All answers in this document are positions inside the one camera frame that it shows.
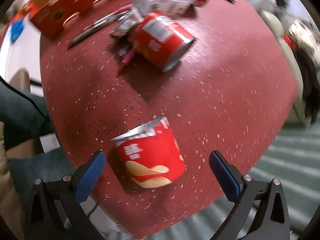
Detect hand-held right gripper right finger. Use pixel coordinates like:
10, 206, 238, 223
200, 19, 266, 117
209, 150, 292, 240

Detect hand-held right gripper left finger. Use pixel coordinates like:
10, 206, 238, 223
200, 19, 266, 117
24, 150, 107, 240

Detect red can with chips print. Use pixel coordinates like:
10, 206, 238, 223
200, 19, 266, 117
111, 116, 187, 188

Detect pink pen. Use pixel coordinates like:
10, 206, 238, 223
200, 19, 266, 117
117, 50, 137, 78

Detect clear black gel pen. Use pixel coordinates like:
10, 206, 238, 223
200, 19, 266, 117
67, 9, 133, 50

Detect red can with white label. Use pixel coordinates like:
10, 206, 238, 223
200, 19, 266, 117
127, 11, 197, 72

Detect red cardboard box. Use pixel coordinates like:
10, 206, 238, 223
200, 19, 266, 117
30, 0, 135, 39

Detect green striped rug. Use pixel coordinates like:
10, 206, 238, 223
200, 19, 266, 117
190, 120, 320, 240

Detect person's dark green pants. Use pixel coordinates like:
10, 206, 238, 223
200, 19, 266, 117
0, 80, 54, 150

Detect dark fringed garment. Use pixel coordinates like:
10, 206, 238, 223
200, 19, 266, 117
292, 47, 320, 125

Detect floral patterned garment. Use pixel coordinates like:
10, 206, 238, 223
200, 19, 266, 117
285, 17, 320, 55

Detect blue cloth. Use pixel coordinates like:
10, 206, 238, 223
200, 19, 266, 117
10, 19, 27, 43

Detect beige armchair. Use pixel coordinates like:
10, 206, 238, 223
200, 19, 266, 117
240, 0, 320, 128

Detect thin black cable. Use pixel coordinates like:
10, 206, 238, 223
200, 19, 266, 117
0, 76, 49, 119

